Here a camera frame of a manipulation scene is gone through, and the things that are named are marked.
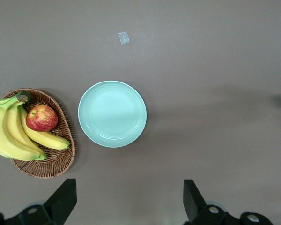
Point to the brown wicker basket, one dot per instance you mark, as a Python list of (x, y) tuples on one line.
[(56, 161)]

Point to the pale green round plate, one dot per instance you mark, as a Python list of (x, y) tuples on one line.
[(112, 114)]

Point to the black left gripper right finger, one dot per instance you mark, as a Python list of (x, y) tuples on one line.
[(196, 211)]

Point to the small clear tape piece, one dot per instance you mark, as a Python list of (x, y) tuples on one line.
[(124, 38)]

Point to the red apple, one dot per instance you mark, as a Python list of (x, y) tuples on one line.
[(42, 118)]

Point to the brown table cover sheet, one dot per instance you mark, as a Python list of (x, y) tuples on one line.
[(201, 70)]

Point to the yellow banana bunch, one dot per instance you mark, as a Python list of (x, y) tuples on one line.
[(4, 131)]

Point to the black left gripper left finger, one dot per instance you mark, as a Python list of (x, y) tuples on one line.
[(56, 206)]

